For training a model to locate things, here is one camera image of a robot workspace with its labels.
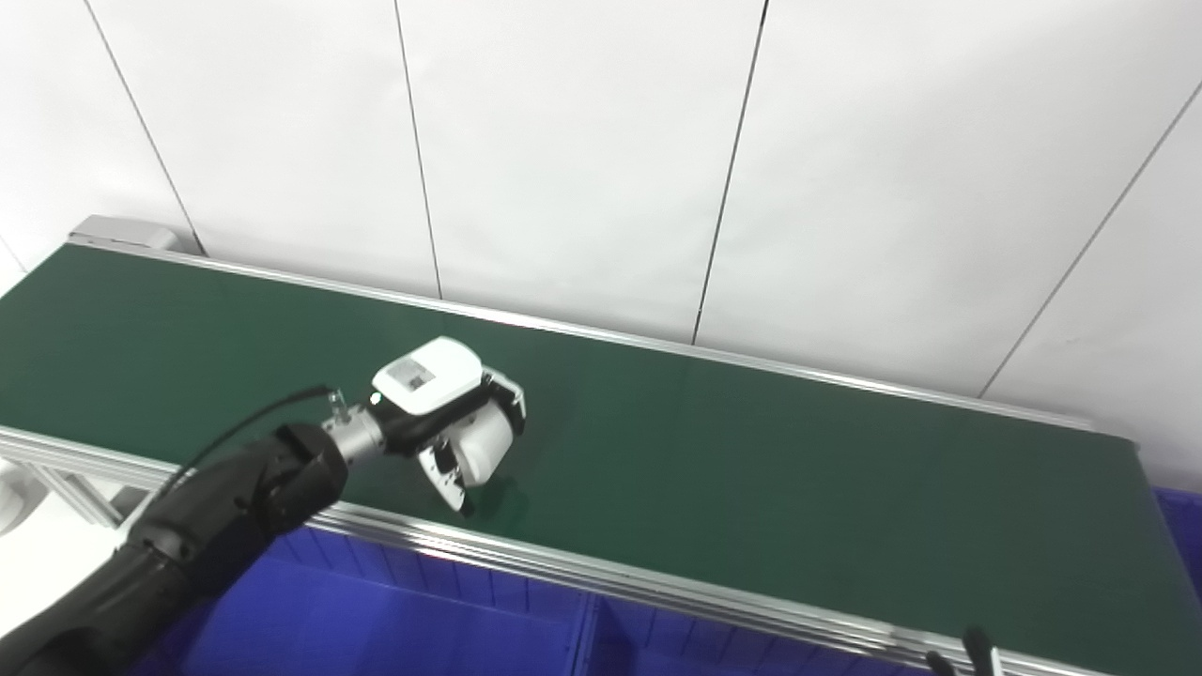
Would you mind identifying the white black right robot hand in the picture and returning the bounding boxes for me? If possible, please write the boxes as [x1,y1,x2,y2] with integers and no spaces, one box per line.
[925,625,1005,676]

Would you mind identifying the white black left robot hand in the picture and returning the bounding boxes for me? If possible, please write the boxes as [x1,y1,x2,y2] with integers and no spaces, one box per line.
[370,335,528,516]

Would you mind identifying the white cylindrical part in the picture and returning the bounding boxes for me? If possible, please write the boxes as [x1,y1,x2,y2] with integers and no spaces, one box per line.
[448,404,516,488]

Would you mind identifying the blue plastic bin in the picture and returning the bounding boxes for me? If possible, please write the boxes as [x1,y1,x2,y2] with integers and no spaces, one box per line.
[127,524,600,676]
[1152,485,1202,604]
[575,595,945,676]

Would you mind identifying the green conveyor belt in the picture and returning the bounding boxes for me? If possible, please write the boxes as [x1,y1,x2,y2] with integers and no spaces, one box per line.
[0,214,1202,676]

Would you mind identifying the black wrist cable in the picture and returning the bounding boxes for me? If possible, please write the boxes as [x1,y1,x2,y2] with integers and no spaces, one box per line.
[155,383,340,500]

